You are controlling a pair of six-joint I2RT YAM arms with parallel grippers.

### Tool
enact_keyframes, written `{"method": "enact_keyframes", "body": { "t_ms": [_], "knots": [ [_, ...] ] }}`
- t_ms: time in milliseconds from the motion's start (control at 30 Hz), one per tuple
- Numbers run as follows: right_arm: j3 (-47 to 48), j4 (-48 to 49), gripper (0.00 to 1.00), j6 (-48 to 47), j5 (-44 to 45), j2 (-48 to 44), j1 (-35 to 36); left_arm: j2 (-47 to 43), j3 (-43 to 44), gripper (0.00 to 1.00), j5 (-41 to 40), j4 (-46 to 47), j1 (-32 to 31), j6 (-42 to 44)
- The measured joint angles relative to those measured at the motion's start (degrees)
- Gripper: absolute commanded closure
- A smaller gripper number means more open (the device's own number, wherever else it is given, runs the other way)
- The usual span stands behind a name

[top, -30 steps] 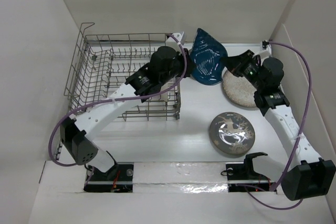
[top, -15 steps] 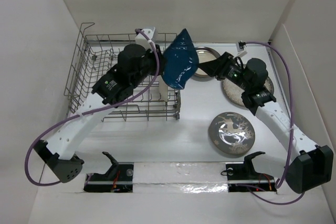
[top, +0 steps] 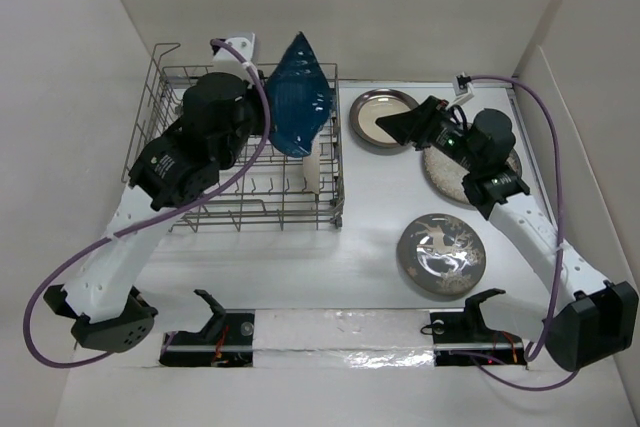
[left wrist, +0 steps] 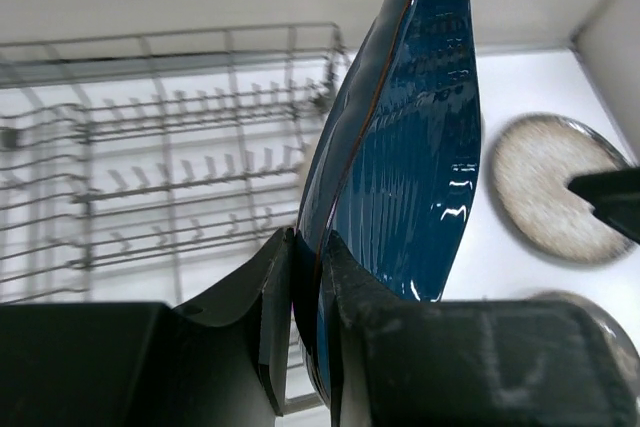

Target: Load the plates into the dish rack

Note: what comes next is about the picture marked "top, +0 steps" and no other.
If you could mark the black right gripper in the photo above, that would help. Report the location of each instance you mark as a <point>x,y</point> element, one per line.
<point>408,126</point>

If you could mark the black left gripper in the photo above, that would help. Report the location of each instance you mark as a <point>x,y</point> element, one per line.
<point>253,92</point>

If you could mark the blue leaf-shaped dish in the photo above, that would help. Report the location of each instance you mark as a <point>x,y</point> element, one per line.
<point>301,99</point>

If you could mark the cream divided plate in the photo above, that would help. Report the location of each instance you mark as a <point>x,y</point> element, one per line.
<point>311,168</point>

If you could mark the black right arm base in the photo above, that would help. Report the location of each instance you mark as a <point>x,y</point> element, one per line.
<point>461,338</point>

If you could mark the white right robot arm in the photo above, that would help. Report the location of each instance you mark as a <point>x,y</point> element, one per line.
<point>589,317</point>

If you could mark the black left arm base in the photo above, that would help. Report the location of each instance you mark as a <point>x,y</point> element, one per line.
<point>225,340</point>

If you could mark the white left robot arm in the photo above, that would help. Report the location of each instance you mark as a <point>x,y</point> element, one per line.
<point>176,172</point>

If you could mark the speckled beige round plate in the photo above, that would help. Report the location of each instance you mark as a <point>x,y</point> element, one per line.
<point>445,175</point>

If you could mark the grey plate with gold tree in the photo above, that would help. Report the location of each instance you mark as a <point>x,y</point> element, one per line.
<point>442,255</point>

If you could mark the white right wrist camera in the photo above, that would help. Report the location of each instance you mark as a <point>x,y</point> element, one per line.
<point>463,89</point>

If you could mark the grey wire dish rack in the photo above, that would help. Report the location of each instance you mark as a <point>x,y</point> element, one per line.
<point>271,195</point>

